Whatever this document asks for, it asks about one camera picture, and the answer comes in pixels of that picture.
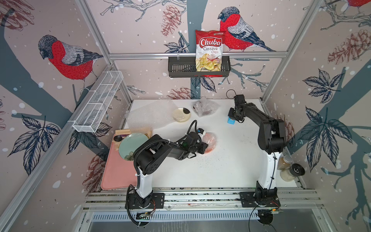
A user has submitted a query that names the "mint green floral plate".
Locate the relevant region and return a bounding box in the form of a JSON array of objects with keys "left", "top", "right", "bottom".
[{"left": 118, "top": 133, "right": 148, "bottom": 161}]

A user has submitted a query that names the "clear bubble wrap sheet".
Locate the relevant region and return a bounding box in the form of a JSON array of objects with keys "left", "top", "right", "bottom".
[
  {"left": 192, "top": 97, "right": 220, "bottom": 118},
  {"left": 201, "top": 132, "right": 218, "bottom": 154}
]

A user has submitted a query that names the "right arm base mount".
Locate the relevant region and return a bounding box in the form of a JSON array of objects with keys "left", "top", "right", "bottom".
[{"left": 239, "top": 191, "right": 281, "bottom": 208}]

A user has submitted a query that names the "cream plate with dark spot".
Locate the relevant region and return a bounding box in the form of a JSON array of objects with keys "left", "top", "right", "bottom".
[{"left": 172, "top": 107, "right": 191, "bottom": 122}]

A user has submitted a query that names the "blue tape dispenser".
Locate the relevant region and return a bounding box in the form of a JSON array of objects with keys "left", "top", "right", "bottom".
[{"left": 228, "top": 118, "right": 235, "bottom": 125}]

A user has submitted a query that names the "white wire mesh shelf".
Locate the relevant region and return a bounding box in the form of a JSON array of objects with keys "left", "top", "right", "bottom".
[{"left": 73, "top": 71, "right": 123, "bottom": 133}]

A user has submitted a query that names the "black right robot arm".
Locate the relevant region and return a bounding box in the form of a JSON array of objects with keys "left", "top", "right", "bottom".
[{"left": 228, "top": 94, "right": 287, "bottom": 205}]

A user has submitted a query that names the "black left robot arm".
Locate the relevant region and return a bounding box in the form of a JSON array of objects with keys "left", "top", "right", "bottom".
[{"left": 128, "top": 120, "right": 208, "bottom": 208}]

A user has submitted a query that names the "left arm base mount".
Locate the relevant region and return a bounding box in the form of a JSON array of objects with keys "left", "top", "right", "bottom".
[{"left": 125, "top": 192, "right": 165, "bottom": 210}]

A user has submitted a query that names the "Chuba cassava chips bag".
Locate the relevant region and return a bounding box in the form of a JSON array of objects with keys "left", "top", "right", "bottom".
[{"left": 195, "top": 30, "right": 225, "bottom": 72}]

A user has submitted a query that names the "black wire wall basket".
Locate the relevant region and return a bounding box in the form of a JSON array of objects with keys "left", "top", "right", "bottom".
[{"left": 168, "top": 56, "right": 231, "bottom": 78}]

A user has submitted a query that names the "pink plastic tray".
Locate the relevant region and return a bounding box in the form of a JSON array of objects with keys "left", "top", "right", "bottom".
[{"left": 101, "top": 139, "right": 137, "bottom": 190}]

